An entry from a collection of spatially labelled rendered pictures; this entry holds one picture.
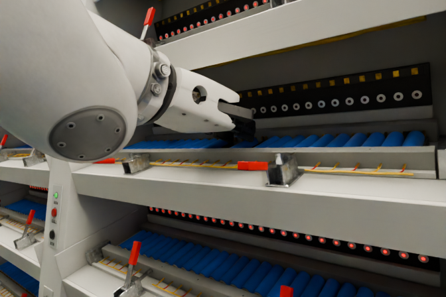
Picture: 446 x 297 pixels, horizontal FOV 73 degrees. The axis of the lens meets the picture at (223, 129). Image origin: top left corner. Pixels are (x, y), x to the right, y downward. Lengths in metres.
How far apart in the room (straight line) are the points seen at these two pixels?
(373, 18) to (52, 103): 0.28
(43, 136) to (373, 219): 0.26
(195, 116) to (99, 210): 0.43
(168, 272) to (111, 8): 0.56
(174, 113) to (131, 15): 0.50
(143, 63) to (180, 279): 0.35
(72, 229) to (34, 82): 0.53
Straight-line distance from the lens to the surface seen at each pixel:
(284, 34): 0.36
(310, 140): 0.42
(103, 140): 0.21
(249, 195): 0.34
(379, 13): 0.33
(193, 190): 0.40
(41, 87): 0.18
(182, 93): 0.31
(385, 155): 0.33
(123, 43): 0.29
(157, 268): 0.56
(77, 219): 0.69
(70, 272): 0.71
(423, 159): 0.33
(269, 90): 0.52
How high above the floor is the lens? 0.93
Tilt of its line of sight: 6 degrees up
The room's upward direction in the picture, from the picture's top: 2 degrees clockwise
